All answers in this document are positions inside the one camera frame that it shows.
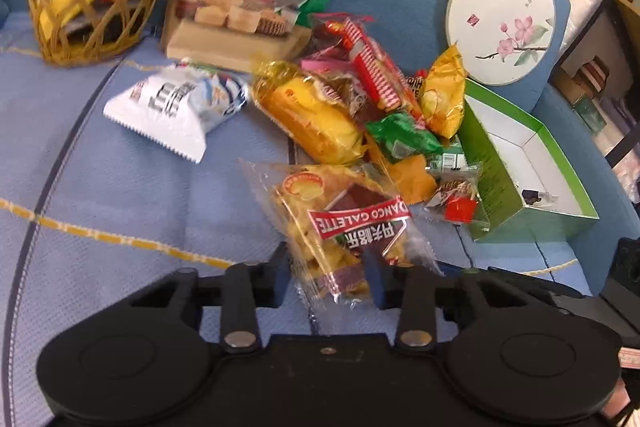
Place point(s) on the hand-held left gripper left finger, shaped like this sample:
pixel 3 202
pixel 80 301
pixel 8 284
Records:
pixel 280 277

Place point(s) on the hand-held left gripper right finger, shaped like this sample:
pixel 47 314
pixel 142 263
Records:
pixel 375 282

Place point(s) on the clear cookie packet red label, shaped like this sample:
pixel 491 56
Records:
pixel 330 227

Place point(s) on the orange snack packet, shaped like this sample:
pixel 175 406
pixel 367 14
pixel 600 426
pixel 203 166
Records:
pixel 412 179

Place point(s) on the green snack packet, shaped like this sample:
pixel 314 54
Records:
pixel 400 137

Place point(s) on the green cardboard box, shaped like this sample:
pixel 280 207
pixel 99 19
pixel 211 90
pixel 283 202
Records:
pixel 492 187

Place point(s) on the yellow cake packet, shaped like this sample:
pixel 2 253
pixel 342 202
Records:
pixel 310 117

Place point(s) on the yellow snack packet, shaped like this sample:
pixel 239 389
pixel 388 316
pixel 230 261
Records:
pixel 442 92

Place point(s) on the small clear red candy packet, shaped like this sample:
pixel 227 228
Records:
pixel 460 207

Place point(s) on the small dark candy packet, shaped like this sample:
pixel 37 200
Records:
pixel 535 198

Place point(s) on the light blue blanket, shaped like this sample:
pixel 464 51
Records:
pixel 100 207

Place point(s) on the white snack packet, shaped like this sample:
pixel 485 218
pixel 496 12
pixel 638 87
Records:
pixel 170 112

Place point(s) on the pink snack packet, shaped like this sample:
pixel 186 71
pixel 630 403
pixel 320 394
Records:
pixel 325 62

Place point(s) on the red striped snack packet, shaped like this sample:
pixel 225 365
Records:
pixel 372 62

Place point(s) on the small green box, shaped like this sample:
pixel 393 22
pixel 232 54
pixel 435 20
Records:
pixel 591 114

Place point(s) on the round floral fan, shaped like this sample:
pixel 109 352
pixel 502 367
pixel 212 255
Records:
pixel 495 17

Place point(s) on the woven bamboo basket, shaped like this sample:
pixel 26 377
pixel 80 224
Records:
pixel 120 32

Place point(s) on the brown striped box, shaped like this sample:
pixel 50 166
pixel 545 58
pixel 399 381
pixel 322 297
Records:
pixel 592 74

